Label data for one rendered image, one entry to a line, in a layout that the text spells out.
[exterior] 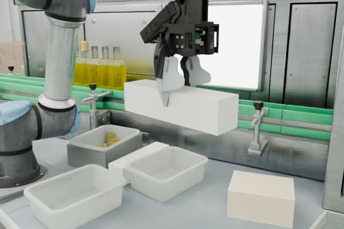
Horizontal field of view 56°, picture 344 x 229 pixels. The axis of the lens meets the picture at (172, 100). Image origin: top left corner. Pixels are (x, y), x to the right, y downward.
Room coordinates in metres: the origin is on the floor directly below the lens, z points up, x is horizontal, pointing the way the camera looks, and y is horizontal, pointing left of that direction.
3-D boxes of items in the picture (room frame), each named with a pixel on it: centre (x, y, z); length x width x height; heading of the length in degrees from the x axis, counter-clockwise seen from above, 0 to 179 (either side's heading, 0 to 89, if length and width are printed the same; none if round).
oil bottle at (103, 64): (1.38, 0.29, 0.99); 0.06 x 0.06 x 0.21; 62
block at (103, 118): (1.27, 0.29, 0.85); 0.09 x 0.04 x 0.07; 152
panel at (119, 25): (1.42, 0.05, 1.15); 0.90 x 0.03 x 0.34; 62
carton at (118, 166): (1.01, 0.10, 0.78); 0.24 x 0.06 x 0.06; 144
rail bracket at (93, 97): (1.25, 0.30, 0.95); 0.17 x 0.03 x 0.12; 152
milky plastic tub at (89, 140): (1.11, 0.24, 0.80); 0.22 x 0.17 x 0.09; 152
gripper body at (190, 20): (0.59, -0.03, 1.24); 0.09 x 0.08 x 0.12; 47
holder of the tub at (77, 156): (1.13, 0.23, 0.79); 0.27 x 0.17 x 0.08; 152
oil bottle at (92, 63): (1.41, 0.34, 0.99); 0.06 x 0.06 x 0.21; 63
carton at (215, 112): (0.61, -0.01, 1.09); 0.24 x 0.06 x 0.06; 47
